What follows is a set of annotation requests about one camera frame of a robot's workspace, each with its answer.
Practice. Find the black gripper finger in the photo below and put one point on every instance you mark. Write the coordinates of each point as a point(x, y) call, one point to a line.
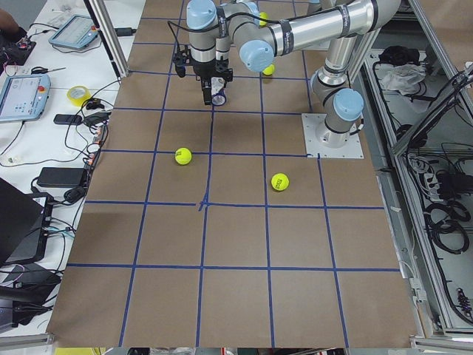
point(206, 89)

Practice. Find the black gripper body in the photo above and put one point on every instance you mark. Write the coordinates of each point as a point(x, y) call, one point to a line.
point(204, 69)

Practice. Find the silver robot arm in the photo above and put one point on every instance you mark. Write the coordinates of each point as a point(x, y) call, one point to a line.
point(213, 29)

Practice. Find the yellow tennis ball near base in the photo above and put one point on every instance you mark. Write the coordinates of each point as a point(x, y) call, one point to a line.
point(268, 71)

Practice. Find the yellow tennis ball far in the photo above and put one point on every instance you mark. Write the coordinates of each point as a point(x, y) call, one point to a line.
point(262, 19)

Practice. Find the yellow tennis ball mid table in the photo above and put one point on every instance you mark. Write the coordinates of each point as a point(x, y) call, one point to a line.
point(183, 156)

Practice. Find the tennis ball with black print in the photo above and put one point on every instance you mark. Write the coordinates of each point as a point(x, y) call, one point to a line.
point(280, 182)

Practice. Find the yellow tape roll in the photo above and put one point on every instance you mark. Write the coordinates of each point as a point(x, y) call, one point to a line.
point(78, 95)

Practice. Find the far teach pendant tablet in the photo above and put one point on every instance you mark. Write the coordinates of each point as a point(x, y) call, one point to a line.
point(76, 33)

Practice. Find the teach pendant tablet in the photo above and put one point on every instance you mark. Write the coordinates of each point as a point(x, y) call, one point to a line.
point(24, 97)
point(76, 33)

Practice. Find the black phone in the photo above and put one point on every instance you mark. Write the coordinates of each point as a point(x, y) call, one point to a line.
point(67, 119)

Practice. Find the black cloth bundle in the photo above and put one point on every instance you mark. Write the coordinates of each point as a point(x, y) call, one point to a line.
point(399, 55)

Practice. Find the white crumpled cloth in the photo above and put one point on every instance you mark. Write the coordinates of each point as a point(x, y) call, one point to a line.
point(405, 79)

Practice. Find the black power adapter brick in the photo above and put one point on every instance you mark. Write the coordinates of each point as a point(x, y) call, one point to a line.
point(61, 177)

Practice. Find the near teach pendant tablet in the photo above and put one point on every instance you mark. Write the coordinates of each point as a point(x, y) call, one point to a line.
point(24, 97)

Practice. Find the black laptop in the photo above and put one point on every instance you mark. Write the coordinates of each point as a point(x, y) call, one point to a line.
point(24, 222)

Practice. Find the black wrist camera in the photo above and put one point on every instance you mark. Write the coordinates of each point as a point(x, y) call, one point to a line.
point(181, 60)

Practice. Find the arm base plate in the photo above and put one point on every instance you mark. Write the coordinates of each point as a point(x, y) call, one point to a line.
point(320, 142)

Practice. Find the aluminium frame post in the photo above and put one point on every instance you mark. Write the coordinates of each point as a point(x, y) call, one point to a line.
point(103, 23)

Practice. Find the black handled scissors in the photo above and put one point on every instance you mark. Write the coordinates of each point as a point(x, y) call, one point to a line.
point(44, 70)

